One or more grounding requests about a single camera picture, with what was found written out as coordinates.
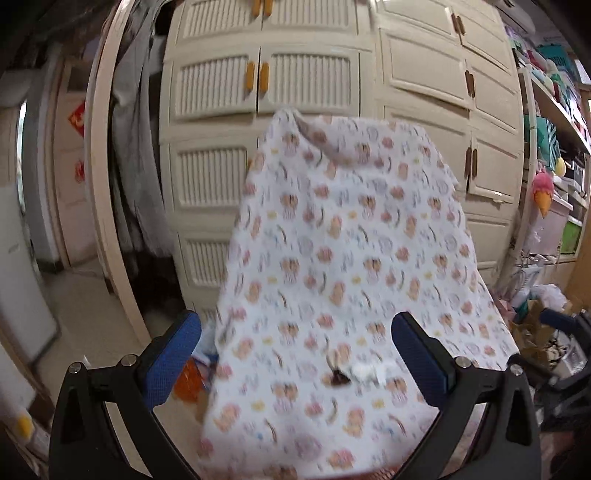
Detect cream louvered wardrobe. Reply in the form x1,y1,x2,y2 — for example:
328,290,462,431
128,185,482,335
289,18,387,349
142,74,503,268
159,0,377,324

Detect cream panelled wardrobe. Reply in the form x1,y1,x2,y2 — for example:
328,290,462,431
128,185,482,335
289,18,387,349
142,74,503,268
373,0,526,274

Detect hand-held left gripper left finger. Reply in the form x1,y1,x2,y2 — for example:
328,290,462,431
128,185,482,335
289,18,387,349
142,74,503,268
48,310,202,480

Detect beige door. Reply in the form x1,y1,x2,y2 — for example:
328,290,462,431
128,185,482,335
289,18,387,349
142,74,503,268
50,60,108,269

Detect curved wooden frame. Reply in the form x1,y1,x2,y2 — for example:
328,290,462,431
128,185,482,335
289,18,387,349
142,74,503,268
84,0,155,344

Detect orange plastic bag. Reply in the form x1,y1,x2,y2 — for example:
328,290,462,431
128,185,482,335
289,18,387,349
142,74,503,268
173,357,216,403

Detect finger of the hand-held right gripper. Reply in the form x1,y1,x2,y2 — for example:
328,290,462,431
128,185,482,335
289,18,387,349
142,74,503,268
539,307,591,343

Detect bear print blanket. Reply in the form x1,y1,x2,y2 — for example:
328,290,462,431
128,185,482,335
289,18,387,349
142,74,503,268
196,107,519,480

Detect storage shelf unit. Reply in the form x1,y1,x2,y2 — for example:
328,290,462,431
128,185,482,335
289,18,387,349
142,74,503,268
503,23,591,280

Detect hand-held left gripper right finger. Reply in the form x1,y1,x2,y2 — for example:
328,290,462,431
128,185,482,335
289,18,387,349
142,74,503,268
391,311,542,480

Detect white tissue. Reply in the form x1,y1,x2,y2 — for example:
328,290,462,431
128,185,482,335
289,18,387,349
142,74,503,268
352,359,394,385

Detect pink storage box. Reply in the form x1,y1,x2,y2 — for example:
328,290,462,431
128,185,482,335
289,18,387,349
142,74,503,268
531,189,574,256

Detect red door decoration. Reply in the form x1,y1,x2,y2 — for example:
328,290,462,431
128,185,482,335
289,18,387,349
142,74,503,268
68,105,88,136

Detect green storage box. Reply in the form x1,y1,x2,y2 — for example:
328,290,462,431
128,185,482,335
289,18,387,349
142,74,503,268
560,216,583,256

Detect grey hanging garment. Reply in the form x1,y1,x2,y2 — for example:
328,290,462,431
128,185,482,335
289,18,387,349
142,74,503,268
107,0,180,298

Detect pile of cardboard boxes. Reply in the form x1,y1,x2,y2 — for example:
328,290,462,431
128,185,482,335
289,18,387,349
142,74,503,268
507,299,570,372

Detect pink ice cream plush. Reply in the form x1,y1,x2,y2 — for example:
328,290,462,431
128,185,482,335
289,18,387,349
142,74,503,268
531,167,556,219

